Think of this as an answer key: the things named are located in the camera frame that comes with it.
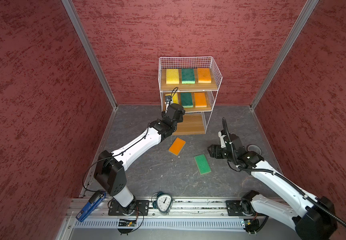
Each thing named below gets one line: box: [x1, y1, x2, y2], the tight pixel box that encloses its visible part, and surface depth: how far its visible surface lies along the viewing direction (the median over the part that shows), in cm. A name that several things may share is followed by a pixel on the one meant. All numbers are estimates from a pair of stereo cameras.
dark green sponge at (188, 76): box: [181, 68, 196, 84], surface depth 77 cm
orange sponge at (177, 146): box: [168, 137, 186, 156], surface depth 98 cm
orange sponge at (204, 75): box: [197, 68, 212, 83], surface depth 77 cm
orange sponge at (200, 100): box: [194, 92, 207, 108], surface depth 90 cm
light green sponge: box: [194, 154, 212, 176], surface depth 90 cm
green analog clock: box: [152, 191, 175, 215], surface depth 74 cm
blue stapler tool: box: [75, 190, 107, 223], surface depth 74 cm
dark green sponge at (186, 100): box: [181, 92, 194, 108], surface depth 90 cm
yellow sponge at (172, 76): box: [166, 68, 180, 85], surface depth 77 cm
